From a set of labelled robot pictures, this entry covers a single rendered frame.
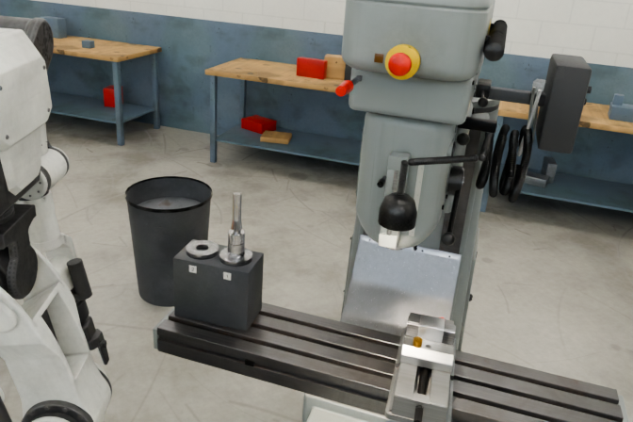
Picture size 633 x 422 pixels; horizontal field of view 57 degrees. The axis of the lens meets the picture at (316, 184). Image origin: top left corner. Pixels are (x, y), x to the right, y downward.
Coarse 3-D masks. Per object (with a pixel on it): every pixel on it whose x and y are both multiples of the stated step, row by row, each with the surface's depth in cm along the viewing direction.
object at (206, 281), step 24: (192, 240) 167; (192, 264) 156; (216, 264) 155; (240, 264) 155; (192, 288) 159; (216, 288) 157; (240, 288) 155; (192, 312) 162; (216, 312) 160; (240, 312) 157
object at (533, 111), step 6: (534, 90) 144; (540, 90) 141; (534, 102) 143; (534, 108) 143; (528, 114) 147; (534, 114) 153; (528, 120) 145; (534, 120) 153; (528, 126) 146; (534, 126) 153; (534, 132) 153; (522, 138) 149; (522, 144) 149; (522, 150) 154
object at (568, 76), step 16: (560, 64) 135; (576, 64) 136; (560, 80) 135; (576, 80) 134; (560, 96) 136; (576, 96) 135; (544, 112) 140; (560, 112) 138; (576, 112) 137; (544, 128) 140; (560, 128) 139; (576, 128) 138; (544, 144) 141; (560, 144) 140
